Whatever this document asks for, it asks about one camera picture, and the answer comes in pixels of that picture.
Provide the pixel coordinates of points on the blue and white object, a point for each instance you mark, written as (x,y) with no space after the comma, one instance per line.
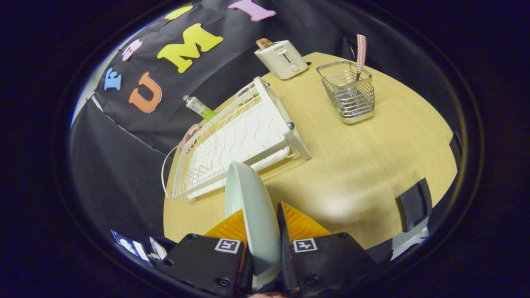
(130,246)

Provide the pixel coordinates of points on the clear bottle with green label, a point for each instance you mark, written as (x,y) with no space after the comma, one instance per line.
(198,106)

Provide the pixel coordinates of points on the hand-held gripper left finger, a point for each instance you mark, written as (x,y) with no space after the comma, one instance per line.
(203,260)

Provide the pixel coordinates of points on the pale green plate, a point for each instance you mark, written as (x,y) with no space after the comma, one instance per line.
(258,215)

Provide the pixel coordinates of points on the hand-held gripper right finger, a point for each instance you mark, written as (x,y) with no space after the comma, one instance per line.
(283,248)

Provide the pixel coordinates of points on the small pink plate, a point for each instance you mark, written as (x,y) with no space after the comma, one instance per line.
(189,134)

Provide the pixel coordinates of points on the brown bread slice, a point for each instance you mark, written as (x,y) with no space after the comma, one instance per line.
(263,42)

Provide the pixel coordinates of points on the cream toaster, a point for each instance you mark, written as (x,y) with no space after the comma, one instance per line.
(283,60)

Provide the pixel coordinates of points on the black chair back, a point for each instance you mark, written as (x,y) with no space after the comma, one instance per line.
(414,205)

